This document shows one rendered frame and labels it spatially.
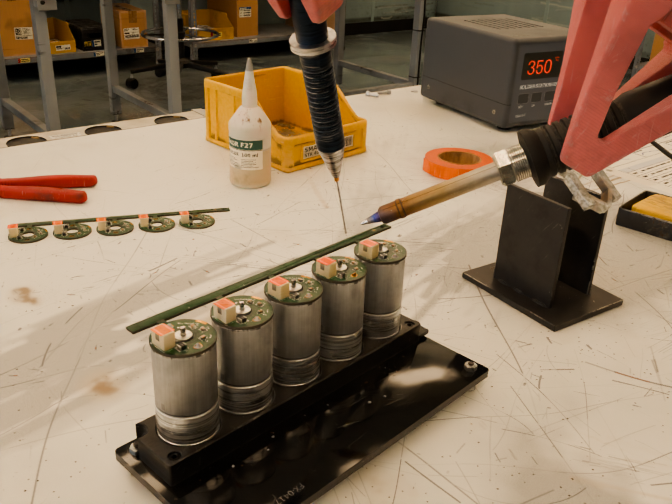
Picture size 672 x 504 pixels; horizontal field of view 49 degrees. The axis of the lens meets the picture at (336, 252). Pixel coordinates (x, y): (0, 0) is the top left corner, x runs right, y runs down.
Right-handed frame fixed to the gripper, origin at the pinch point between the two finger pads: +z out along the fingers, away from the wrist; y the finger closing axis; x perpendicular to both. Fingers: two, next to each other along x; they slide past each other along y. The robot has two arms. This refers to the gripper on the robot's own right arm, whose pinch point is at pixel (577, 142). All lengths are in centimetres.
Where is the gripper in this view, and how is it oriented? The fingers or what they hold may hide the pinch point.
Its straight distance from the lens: 31.5
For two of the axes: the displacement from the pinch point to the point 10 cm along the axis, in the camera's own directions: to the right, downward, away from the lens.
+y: 0.1, 4.4, -9.0
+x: 8.6, 4.6, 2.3
